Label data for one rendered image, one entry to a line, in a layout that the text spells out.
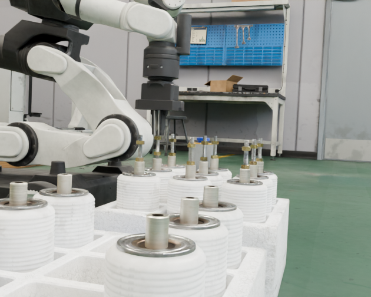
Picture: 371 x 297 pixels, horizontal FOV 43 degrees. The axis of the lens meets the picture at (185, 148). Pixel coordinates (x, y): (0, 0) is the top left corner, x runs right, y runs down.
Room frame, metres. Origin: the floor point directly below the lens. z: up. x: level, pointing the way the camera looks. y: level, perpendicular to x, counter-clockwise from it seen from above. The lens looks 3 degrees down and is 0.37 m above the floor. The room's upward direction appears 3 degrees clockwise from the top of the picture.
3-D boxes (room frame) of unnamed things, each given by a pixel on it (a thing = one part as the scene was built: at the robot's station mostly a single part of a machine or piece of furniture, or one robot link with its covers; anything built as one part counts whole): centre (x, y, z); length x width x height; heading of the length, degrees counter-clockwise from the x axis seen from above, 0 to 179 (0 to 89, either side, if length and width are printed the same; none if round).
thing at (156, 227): (0.44, 0.02, 0.26); 0.02 x 0.02 x 0.03
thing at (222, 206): (0.67, -0.04, 0.25); 0.08 x 0.08 x 0.01
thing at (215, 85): (5.90, -0.44, 0.87); 0.40 x 0.30 x 0.23; 58
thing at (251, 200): (0.97, -0.13, 0.16); 0.10 x 0.10 x 0.18
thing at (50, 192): (0.73, 0.19, 0.25); 0.08 x 0.08 x 0.01
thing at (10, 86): (4.19, 1.26, 0.45); 1.51 x 0.57 x 0.74; 162
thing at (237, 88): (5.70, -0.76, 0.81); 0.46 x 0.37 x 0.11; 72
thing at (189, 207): (0.55, -0.01, 0.26); 0.02 x 0.02 x 0.03
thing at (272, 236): (1.12, -0.05, 0.09); 0.39 x 0.39 x 0.18; 74
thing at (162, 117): (1.15, 0.06, 0.37); 0.03 x 0.02 x 0.06; 160
